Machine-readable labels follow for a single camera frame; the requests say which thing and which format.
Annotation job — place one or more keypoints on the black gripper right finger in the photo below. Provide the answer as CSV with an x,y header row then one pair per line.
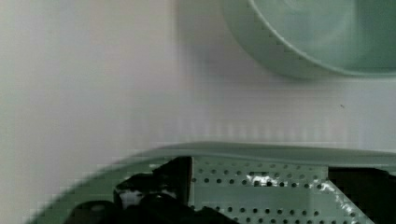
x,y
372,190

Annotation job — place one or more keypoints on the green plastic strainer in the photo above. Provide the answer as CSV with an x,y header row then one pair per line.
x,y
251,184

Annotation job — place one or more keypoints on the green plastic cup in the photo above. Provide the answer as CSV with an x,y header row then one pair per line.
x,y
316,38

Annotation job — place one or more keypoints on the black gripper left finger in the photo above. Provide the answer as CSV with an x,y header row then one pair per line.
x,y
158,197

